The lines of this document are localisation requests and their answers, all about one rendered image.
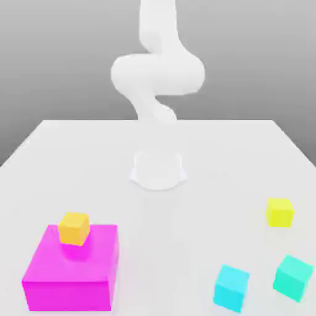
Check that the small orange cube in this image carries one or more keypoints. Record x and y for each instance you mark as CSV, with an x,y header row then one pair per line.
x,y
73,229

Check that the small turquoise cube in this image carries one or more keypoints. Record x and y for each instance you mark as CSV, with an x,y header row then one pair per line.
x,y
292,277

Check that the small yellow cube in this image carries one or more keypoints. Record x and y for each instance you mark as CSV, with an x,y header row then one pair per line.
x,y
279,212

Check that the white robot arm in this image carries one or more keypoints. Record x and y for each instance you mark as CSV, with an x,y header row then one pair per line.
x,y
158,74

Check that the large magenta box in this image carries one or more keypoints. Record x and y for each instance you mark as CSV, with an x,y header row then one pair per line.
x,y
74,276

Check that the small cyan cube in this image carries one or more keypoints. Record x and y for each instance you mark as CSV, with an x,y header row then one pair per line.
x,y
230,287

